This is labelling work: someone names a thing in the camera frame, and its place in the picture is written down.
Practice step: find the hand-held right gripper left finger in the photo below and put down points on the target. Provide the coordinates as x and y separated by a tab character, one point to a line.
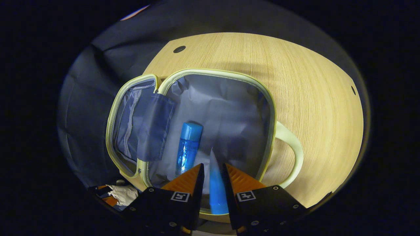
198	193

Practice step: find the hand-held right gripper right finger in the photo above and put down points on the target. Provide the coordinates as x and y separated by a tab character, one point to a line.
231	196

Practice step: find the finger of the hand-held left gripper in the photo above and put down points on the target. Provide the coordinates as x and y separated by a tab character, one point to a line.
111	200

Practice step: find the blue translucent squeeze tube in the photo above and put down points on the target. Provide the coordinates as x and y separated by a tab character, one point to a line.
217	190

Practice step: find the blue capped bottle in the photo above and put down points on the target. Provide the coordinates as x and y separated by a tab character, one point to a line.
188	144

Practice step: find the cream yellow suitcase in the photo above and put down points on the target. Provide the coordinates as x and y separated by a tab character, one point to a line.
229	114

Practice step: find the white crumpled cloth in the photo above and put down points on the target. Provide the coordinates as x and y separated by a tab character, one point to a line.
124	194

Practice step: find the black backdrop cloth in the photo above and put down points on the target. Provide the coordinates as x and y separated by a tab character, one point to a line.
85	114

